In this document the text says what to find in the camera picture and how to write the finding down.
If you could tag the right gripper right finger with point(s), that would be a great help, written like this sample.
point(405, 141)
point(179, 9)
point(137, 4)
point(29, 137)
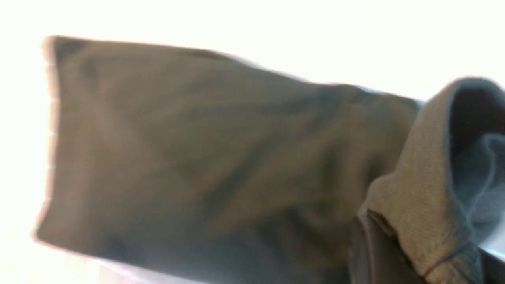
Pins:
point(493, 267)

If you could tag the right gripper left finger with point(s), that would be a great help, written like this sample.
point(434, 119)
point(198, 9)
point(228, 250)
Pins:
point(374, 258)

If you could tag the dark gray long-sleeved shirt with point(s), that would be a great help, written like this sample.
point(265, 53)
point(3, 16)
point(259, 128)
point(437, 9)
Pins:
point(195, 164)

